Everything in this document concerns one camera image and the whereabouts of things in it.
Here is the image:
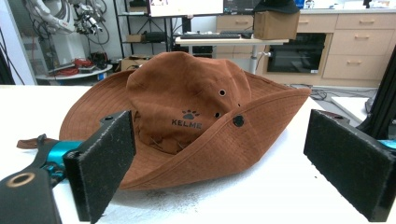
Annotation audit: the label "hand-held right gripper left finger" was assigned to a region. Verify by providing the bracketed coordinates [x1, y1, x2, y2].
[63, 110, 137, 224]

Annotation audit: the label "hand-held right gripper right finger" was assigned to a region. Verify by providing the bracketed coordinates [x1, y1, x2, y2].
[303, 108, 396, 223]

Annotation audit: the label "brown brimmed hat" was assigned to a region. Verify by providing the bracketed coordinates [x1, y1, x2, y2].
[17, 50, 312, 191]

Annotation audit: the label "white flat board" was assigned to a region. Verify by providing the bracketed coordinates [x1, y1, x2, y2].
[330, 95, 372, 124]

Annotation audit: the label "round white table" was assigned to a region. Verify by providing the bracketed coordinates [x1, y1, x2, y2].
[35, 63, 114, 83]

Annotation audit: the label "open cardboard box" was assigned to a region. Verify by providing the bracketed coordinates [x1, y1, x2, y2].
[120, 55, 154, 72]

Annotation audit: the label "wooden drawer cabinet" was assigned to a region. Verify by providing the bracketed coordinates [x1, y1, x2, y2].
[216, 8, 396, 89]

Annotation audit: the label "black built-in oven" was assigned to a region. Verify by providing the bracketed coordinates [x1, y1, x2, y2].
[266, 33, 328, 75]

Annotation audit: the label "small cardboard box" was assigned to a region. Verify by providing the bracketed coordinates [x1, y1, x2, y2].
[125, 34, 147, 43]

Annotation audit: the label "black metal shelf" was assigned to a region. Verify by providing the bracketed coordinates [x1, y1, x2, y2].
[113, 0, 191, 59]

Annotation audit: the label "large cardboard box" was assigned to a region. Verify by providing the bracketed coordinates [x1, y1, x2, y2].
[253, 10, 301, 41]

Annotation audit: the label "black keyboard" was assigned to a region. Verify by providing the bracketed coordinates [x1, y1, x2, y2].
[179, 32, 243, 40]

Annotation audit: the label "white standing desk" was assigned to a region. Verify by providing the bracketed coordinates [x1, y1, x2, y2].
[175, 35, 290, 75]

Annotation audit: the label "black cap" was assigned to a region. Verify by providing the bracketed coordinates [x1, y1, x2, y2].
[252, 0, 301, 15]

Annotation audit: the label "white computer monitor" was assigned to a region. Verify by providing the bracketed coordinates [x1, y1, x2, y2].
[148, 0, 225, 18]

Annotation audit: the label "dark computer monitor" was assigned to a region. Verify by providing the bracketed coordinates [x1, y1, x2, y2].
[223, 0, 262, 15]

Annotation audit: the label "black floor cables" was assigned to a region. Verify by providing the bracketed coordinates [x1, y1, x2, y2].
[289, 83, 378, 102]

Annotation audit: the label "black aluminium frame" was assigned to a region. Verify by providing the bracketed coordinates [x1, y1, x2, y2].
[357, 44, 396, 141]

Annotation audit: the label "red cable bundle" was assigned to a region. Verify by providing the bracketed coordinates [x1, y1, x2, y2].
[55, 58, 95, 77]

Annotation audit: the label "black hanging cable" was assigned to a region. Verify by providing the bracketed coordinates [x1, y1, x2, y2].
[0, 27, 26, 86]

